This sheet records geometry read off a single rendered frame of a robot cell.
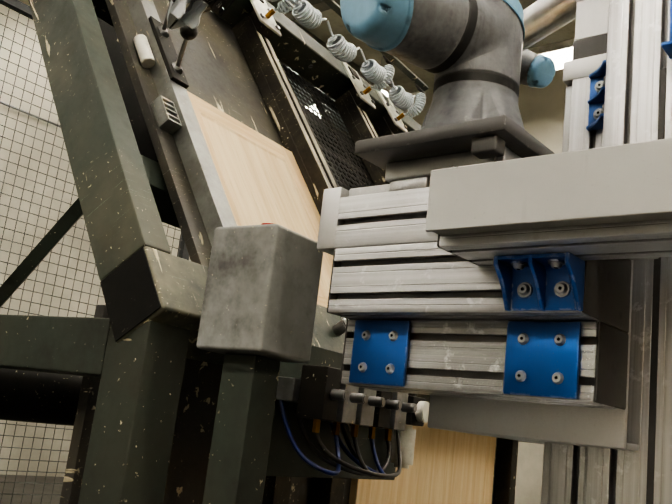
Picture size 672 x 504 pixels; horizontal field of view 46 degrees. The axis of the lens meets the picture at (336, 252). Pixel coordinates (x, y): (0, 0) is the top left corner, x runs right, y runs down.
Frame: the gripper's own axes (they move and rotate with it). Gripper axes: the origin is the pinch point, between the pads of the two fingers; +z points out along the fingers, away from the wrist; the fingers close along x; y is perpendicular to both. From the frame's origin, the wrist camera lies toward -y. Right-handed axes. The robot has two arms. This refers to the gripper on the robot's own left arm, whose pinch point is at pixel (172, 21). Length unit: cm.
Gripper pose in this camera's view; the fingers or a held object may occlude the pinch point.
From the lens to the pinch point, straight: 169.7
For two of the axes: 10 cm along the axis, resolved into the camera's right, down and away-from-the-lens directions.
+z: -6.9, 6.5, 3.1
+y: 3.4, 6.8, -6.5
